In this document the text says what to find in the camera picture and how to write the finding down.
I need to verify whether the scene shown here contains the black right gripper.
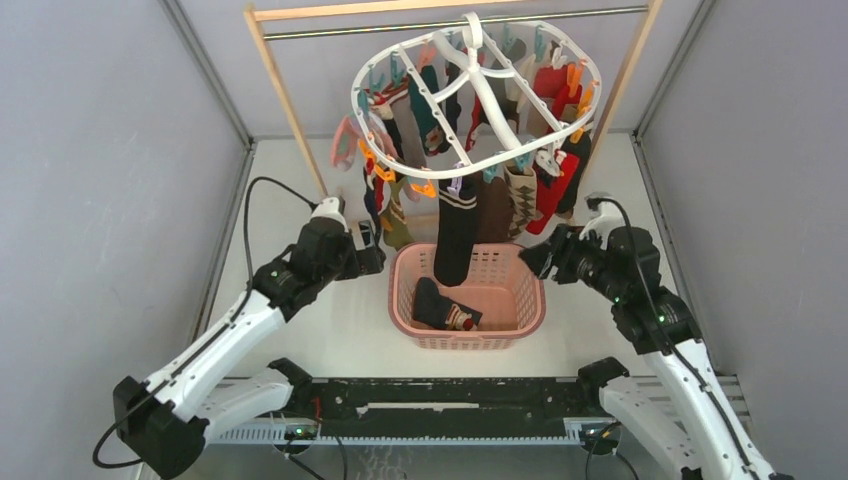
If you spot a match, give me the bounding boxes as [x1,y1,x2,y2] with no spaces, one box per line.
[516,222,624,302]

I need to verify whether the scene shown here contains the pink plastic laundry basket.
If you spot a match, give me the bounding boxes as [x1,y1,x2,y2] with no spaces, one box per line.
[388,243,546,351]

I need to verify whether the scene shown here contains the navy blue sock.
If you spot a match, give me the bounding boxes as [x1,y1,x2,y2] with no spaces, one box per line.
[412,277,482,331]

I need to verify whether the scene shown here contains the black sock with beige stripes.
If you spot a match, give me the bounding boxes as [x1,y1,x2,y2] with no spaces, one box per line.
[433,176,480,287]

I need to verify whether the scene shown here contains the wooden clothes rack frame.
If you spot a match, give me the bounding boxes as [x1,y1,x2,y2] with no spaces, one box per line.
[244,0,663,194]

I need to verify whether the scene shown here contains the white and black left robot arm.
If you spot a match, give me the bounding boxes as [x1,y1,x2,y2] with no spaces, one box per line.
[112,216,385,479]

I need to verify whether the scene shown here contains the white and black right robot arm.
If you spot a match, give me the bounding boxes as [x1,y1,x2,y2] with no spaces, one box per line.
[519,224,783,479]

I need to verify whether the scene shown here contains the white round clip hanger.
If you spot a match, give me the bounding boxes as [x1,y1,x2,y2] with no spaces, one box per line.
[351,12,602,182]

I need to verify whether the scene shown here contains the olive green and orange sock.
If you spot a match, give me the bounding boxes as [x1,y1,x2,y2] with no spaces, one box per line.
[380,180,415,250]

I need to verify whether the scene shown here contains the red sock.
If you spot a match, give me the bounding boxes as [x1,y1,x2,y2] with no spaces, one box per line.
[526,151,579,235]

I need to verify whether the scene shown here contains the brown sock with striped toe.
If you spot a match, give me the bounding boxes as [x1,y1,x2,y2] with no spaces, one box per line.
[476,175,513,244]

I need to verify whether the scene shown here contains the beige argyle pattern sock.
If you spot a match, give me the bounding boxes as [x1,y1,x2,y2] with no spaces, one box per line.
[504,163,537,239]

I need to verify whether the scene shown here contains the black sock with tan toe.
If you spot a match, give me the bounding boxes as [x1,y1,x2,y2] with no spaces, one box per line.
[556,133,592,220]

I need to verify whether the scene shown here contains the pink sock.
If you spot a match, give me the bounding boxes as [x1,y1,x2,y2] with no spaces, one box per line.
[330,115,361,171]

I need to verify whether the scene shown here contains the dark green patterned sock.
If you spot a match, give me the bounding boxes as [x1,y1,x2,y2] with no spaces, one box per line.
[408,65,444,156]

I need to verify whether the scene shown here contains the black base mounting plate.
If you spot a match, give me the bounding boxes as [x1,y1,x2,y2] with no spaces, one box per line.
[277,377,609,440]

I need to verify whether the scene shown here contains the metal hanging rod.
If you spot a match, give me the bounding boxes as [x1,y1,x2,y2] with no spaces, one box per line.
[262,4,649,41]

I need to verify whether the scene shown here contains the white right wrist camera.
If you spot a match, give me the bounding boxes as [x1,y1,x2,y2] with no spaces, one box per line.
[578,192,625,249]

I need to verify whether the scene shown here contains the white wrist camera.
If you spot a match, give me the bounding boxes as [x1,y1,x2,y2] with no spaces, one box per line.
[310,196,349,231]
[578,192,625,249]

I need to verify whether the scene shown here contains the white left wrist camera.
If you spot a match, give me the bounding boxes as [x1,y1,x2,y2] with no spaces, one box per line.
[310,196,349,231]

